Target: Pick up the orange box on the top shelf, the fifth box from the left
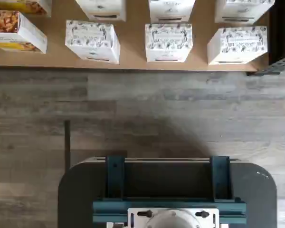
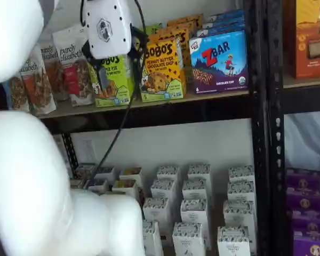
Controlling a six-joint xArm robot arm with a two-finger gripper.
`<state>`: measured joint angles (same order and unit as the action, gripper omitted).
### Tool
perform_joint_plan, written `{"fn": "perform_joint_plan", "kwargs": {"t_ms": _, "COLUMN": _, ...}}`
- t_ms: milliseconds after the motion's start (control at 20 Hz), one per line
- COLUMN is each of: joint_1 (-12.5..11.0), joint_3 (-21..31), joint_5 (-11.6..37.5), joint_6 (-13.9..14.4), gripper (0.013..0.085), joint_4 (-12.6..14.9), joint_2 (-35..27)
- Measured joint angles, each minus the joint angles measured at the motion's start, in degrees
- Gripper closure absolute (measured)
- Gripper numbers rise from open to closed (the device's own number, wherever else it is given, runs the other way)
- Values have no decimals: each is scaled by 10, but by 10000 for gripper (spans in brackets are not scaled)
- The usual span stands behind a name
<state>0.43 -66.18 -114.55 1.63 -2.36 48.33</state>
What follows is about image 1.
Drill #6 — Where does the yellow nut snack box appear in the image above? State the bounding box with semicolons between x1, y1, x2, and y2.
0;0;52;18
0;9;48;54

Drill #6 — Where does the white floral print box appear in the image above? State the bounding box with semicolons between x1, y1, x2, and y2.
65;19;121;65
144;23;193;64
214;0;276;26
207;25;268;66
148;0;196;24
75;0;127;22

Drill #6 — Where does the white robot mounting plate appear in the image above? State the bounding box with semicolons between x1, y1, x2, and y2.
127;208;219;228

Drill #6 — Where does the teal aluminium mounting frame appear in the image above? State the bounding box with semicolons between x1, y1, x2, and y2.
93;155;247;228

